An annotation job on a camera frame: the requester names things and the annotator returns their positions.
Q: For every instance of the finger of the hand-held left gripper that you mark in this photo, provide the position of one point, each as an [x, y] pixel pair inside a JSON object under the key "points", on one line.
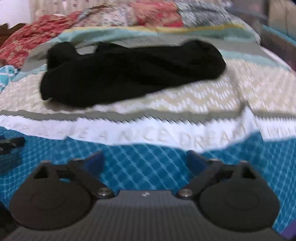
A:
{"points": [[13, 142]]}

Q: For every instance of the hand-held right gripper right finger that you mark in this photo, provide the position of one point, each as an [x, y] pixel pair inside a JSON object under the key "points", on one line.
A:
{"points": [[193, 160]]}

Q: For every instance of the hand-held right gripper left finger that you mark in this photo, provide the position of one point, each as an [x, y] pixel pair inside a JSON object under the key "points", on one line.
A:
{"points": [[96, 160]]}

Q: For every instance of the black pants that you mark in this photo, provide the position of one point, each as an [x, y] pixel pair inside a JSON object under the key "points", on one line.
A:
{"points": [[129, 71]]}

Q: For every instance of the patterned teal beige bedspread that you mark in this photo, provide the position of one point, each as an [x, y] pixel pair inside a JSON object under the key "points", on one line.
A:
{"points": [[175, 102]]}

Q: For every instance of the dark wooden headboard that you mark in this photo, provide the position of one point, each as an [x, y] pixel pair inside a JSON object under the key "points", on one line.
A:
{"points": [[9, 30]]}

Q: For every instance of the purple cloth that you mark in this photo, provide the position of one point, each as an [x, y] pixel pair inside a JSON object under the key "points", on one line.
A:
{"points": [[288, 228]]}

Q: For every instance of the light patterned curtain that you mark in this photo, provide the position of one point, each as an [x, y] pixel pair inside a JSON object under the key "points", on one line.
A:
{"points": [[60, 7]]}

